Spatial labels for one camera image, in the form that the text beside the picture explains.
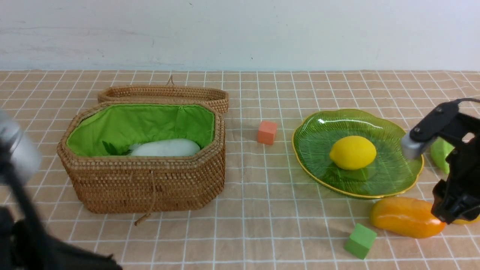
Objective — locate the green glass leaf plate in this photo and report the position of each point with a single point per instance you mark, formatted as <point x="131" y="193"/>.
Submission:
<point x="390" y="174"/>

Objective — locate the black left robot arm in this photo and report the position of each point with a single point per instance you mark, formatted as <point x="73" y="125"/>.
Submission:
<point x="25" y="243"/>

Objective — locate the green foam cube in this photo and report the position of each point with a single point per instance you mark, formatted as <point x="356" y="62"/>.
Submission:
<point x="360" y="241"/>

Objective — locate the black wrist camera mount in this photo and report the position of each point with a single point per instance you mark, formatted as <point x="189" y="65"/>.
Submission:
<point x="447" y="122"/>

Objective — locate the white daikon radish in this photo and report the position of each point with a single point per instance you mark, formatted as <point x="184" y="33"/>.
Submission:
<point x="178" y="147"/>

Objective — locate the woven wicker basket green lining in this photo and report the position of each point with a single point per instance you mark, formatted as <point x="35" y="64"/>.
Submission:
<point x="93" y="151"/>

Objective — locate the yellow lemon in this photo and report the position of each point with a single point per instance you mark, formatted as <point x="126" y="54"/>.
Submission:
<point x="353" y="153"/>

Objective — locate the yellow banana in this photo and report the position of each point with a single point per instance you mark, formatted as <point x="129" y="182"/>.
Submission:
<point x="466" y="222"/>

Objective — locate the woven wicker basket lid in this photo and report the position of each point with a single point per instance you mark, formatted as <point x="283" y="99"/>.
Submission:
<point x="215" y="98"/>

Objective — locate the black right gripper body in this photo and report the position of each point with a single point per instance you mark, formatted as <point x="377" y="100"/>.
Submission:
<point x="457" y="197"/>

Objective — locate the orange foam cube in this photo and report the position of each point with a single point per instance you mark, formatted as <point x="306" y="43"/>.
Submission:
<point x="267" y="132"/>

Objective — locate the orange mango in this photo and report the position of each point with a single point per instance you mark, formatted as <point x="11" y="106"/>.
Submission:
<point x="407" y="217"/>

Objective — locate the green starfruit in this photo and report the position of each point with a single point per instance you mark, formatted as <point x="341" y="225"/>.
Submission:
<point x="439" y="150"/>

